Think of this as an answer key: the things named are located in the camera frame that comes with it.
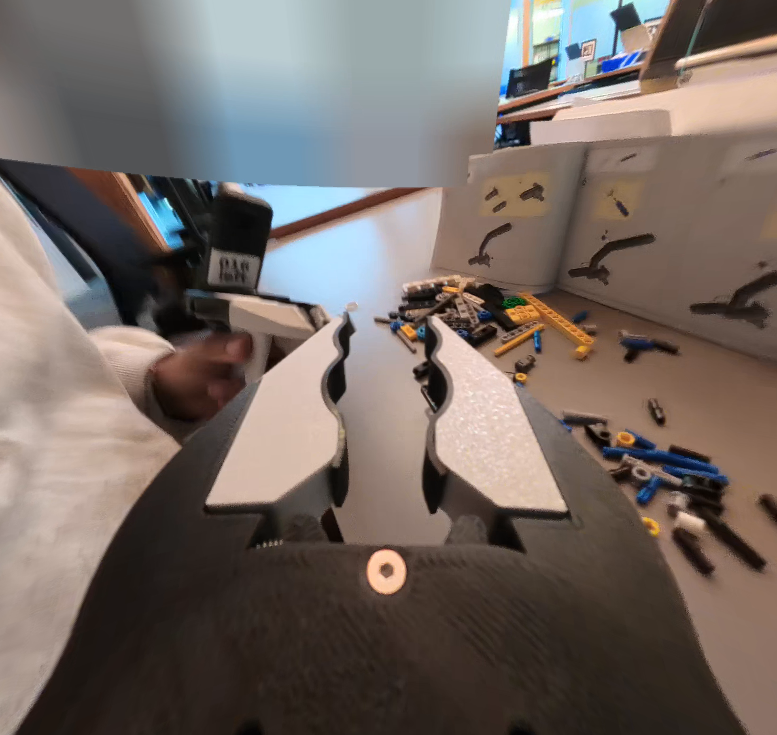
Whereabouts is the wooden rail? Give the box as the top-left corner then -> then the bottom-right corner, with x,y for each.
270,187 -> 441,239

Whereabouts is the blue and black pin assembly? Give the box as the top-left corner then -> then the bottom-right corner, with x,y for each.
618,329 -> 679,364

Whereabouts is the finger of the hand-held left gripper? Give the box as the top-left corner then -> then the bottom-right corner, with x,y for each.
185,291 -> 332,342

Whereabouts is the wooden background desk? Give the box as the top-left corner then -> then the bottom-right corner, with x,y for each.
497,67 -> 644,125

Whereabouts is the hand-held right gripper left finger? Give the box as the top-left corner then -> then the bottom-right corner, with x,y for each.
205,313 -> 356,526

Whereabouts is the yellow lego axle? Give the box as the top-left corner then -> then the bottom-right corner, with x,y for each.
493,324 -> 545,357

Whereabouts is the cardboard box with dark panel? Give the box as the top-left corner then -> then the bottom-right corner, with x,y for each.
640,0 -> 777,95

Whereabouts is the pile of small lego pins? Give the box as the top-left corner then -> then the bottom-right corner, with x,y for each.
558,408 -> 777,577

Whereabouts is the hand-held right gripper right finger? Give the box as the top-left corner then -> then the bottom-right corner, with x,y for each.
422,315 -> 570,520

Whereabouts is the person's left hand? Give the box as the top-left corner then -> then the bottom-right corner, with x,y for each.
152,331 -> 255,421

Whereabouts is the person's left forearm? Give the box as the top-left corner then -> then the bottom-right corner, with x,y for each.
91,325 -> 183,441

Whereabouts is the long yellow lego beam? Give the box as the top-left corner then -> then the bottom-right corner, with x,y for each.
519,292 -> 597,350

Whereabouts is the person's light sweatshirt torso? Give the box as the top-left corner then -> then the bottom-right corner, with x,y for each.
0,179 -> 183,735

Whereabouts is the pile of lego beams and gears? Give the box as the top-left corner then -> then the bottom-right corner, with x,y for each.
373,274 -> 550,361

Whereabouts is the black laptop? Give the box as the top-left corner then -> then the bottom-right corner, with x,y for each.
507,58 -> 556,100

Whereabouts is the white flat box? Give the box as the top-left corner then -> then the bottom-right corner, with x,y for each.
528,108 -> 671,146

